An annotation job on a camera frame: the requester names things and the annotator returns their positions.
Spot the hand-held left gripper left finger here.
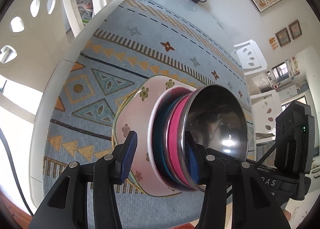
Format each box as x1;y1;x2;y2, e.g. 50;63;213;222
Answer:
29;131;138;229

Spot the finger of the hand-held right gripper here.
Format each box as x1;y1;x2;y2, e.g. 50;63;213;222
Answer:
209;148;258;169

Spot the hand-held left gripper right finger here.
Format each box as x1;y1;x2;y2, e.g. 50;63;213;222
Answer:
184;134;288;229

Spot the pink cartoon bowl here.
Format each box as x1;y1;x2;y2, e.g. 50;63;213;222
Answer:
147;86;198;191

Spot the blue steel bowl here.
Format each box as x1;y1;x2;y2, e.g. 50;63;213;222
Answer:
154;99;180;184

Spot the red steel bowl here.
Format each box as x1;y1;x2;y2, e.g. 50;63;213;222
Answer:
167;84;249;193

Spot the white hexagonal floral plate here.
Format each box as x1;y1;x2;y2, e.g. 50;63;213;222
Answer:
112;75;208;197

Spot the small framed picture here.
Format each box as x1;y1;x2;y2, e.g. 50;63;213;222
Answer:
275;28;292;47
288;20;303;40

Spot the blue patterned table mat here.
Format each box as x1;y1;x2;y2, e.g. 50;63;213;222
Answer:
43;0;255;227

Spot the black cable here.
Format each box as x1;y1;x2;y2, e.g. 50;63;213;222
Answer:
0;128;33;216
257;141;279;168

